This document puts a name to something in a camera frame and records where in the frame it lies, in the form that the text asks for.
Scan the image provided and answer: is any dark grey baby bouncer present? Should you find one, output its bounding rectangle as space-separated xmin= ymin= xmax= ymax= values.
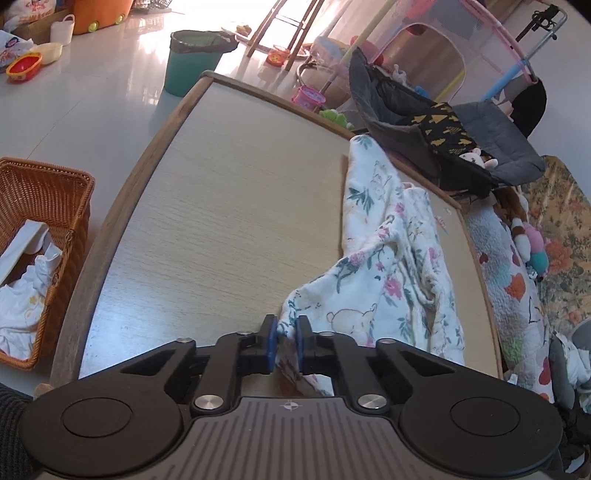
xmin=348 ymin=48 xmax=548 ymax=199

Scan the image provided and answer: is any pink-rimmed mesh playpen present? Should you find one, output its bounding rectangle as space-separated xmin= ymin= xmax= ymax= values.
xmin=318 ymin=0 xmax=568 ymax=107

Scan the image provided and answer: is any white bunny plush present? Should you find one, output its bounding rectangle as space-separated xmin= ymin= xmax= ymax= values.
xmin=457 ymin=147 xmax=499 ymax=172

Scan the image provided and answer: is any white cloth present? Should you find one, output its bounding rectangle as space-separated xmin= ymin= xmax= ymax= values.
xmin=0 ymin=251 xmax=63 ymax=358

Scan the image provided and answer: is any orange plastic tub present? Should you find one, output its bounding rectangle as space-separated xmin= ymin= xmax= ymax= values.
xmin=69 ymin=0 xmax=134 ymax=35

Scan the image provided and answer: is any black gold-print cushion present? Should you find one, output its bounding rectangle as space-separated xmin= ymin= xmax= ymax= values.
xmin=409 ymin=102 xmax=483 ymax=155

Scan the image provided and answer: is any wooden stool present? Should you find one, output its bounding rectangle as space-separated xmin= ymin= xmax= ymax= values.
xmin=246 ymin=0 xmax=326 ymax=72

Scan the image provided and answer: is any pink plush toy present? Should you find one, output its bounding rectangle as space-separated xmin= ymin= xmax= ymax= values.
xmin=524 ymin=224 xmax=552 ymax=278

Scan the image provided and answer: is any grey quilted seat pad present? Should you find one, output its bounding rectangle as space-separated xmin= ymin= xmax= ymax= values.
xmin=450 ymin=99 xmax=548 ymax=185

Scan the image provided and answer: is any white cardboard strip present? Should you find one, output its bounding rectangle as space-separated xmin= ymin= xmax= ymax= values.
xmin=0 ymin=220 xmax=49 ymax=282

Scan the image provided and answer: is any white plastic bucket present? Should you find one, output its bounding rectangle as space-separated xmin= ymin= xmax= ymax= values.
xmin=50 ymin=15 xmax=75 ymax=46

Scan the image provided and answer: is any orange wicker basket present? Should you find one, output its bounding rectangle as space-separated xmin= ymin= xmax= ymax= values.
xmin=0 ymin=157 xmax=96 ymax=371

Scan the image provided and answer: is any black hanging cloth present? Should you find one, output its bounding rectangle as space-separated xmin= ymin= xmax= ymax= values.
xmin=501 ymin=78 xmax=548 ymax=139

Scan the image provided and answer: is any yellow floral blanket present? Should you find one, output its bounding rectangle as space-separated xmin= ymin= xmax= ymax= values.
xmin=517 ymin=154 xmax=591 ymax=333

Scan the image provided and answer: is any green plush toy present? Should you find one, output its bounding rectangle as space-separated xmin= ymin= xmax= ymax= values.
xmin=318 ymin=108 xmax=354 ymax=130

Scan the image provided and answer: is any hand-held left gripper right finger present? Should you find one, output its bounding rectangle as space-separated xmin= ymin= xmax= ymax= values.
xmin=296 ymin=315 xmax=467 ymax=414

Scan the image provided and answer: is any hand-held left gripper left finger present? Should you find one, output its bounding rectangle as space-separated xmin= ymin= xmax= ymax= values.
xmin=119 ymin=314 xmax=279 ymax=414

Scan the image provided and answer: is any low wooden table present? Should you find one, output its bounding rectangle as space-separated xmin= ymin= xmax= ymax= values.
xmin=48 ymin=70 xmax=504 ymax=398

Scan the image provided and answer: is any green trash bin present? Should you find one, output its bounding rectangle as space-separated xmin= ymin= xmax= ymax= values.
xmin=164 ymin=30 xmax=239 ymax=97

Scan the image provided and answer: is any white printed plastic bag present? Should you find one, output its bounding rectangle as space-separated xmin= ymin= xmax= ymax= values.
xmin=0 ymin=30 xmax=35 ymax=72
xmin=0 ymin=0 xmax=58 ymax=26

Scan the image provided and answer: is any grey white padded cushion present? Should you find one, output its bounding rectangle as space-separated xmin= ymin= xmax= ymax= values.
xmin=547 ymin=318 xmax=591 ymax=407

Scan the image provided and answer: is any red toy bowl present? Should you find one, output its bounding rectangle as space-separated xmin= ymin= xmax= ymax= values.
xmin=6 ymin=52 xmax=43 ymax=83

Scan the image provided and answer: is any person's left leg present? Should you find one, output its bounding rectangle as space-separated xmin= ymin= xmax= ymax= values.
xmin=0 ymin=382 xmax=35 ymax=480

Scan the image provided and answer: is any pink toy drum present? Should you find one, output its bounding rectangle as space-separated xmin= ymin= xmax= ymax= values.
xmin=292 ymin=85 xmax=326 ymax=112

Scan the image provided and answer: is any cream plastic bowl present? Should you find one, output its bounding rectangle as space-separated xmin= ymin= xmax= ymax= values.
xmin=28 ymin=42 xmax=63 ymax=65

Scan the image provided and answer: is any white floral baby garment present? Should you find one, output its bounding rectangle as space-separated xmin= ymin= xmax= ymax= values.
xmin=276 ymin=134 xmax=466 ymax=398

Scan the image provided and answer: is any heart patterned quilt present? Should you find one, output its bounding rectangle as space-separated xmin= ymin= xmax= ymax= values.
xmin=464 ymin=203 xmax=555 ymax=402

